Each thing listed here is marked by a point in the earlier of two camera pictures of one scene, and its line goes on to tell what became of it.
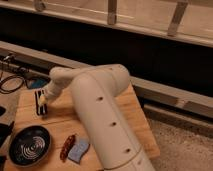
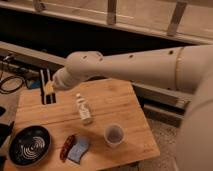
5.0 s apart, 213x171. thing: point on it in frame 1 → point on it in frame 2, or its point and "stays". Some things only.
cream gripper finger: (42, 99) → (49, 88)
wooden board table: (71, 147) stays
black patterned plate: (29, 146) stays
